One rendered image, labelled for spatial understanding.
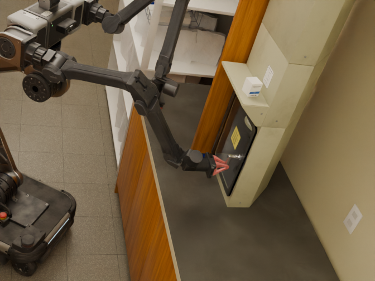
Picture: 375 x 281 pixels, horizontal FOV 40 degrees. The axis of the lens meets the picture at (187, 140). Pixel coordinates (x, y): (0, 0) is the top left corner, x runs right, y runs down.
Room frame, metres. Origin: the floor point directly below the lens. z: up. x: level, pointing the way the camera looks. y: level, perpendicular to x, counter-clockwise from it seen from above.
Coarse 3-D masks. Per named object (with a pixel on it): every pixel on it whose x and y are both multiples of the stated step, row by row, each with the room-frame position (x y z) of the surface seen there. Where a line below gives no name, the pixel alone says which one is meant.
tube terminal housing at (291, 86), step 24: (264, 48) 1.92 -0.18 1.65; (264, 72) 1.85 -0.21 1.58; (288, 72) 1.72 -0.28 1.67; (312, 72) 1.78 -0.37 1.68; (264, 96) 1.78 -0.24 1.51; (288, 96) 1.74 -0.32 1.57; (264, 120) 1.72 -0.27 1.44; (288, 120) 1.76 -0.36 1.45; (264, 144) 1.74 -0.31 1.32; (264, 168) 1.76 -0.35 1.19; (240, 192) 1.73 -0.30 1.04
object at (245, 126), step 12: (240, 108) 1.90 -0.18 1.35; (228, 120) 1.96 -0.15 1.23; (240, 120) 1.86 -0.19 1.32; (228, 132) 1.92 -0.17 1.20; (240, 132) 1.83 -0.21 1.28; (252, 132) 1.74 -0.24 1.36; (228, 144) 1.88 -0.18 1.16; (240, 144) 1.79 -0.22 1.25; (240, 156) 1.75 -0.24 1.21; (228, 168) 1.80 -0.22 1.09; (240, 168) 1.72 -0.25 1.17; (228, 180) 1.77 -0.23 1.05; (228, 192) 1.73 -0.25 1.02
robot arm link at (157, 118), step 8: (136, 104) 1.51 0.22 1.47; (144, 104) 1.52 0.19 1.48; (152, 104) 1.57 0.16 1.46; (144, 112) 1.52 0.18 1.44; (152, 112) 1.55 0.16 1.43; (160, 112) 1.59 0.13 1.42; (152, 120) 1.58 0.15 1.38; (160, 120) 1.59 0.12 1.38; (152, 128) 1.60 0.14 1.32; (160, 128) 1.59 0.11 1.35; (168, 128) 1.63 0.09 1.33; (160, 136) 1.61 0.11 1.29; (168, 136) 1.62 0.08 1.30; (160, 144) 1.64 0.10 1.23; (168, 144) 1.62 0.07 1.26; (176, 144) 1.67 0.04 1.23; (168, 152) 1.63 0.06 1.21; (176, 152) 1.66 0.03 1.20; (176, 160) 1.65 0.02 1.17
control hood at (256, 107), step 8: (224, 64) 1.94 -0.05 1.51; (232, 64) 1.96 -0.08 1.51; (240, 64) 1.99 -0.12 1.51; (232, 72) 1.89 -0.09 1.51; (240, 72) 1.91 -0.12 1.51; (248, 72) 1.94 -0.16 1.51; (232, 80) 1.83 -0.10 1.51; (240, 80) 1.85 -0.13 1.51; (240, 88) 1.79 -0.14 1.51; (240, 96) 1.73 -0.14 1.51; (256, 96) 1.76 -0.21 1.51; (248, 104) 1.69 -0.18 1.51; (256, 104) 1.71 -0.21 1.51; (264, 104) 1.72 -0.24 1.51; (248, 112) 1.69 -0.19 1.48; (256, 112) 1.70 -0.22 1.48; (264, 112) 1.71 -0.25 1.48; (256, 120) 1.71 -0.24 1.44
